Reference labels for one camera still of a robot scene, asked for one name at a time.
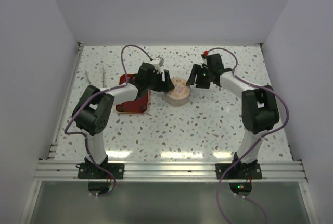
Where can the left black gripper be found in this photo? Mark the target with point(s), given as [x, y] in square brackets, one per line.
[166, 85]

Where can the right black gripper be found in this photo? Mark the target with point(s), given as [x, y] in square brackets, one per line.
[195, 71]

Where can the round metal tin lid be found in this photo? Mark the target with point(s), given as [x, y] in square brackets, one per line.
[180, 92]

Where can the round metal tin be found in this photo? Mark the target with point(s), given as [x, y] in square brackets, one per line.
[176, 103]

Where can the metal tweezers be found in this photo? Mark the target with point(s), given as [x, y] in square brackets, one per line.
[97, 78]

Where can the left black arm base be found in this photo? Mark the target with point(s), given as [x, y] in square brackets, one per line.
[88, 170]

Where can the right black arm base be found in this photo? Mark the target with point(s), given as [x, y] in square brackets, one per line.
[240, 171]

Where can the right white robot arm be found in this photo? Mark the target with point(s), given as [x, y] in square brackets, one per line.
[259, 109]

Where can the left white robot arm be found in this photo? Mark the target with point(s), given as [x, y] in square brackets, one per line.
[91, 114]

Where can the dark round chocolate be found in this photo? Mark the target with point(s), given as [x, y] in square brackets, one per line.
[120, 108]

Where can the red rectangular tray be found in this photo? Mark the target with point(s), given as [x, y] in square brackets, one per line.
[134, 106]

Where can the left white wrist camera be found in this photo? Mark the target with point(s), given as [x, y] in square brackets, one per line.
[157, 62]

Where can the aluminium mounting rail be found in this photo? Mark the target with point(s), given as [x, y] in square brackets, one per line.
[175, 171]

